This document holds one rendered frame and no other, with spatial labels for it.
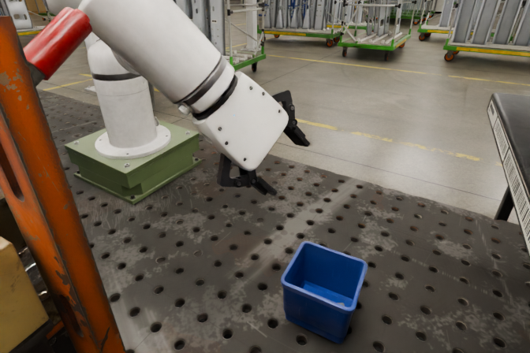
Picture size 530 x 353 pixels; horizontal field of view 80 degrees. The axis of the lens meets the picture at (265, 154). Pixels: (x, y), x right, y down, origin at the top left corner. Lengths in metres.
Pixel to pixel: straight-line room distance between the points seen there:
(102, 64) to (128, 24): 0.45
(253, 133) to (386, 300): 0.37
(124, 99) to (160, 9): 0.48
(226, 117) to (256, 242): 0.35
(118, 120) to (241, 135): 0.48
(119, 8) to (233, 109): 0.16
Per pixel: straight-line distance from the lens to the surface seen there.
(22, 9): 9.77
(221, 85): 0.37
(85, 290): 0.19
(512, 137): 0.40
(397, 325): 0.59
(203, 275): 0.63
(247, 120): 0.41
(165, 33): 0.36
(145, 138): 0.86
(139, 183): 0.83
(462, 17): 6.85
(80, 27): 0.28
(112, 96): 0.82
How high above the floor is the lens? 1.16
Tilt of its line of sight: 28 degrees down
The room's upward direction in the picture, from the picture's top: straight up
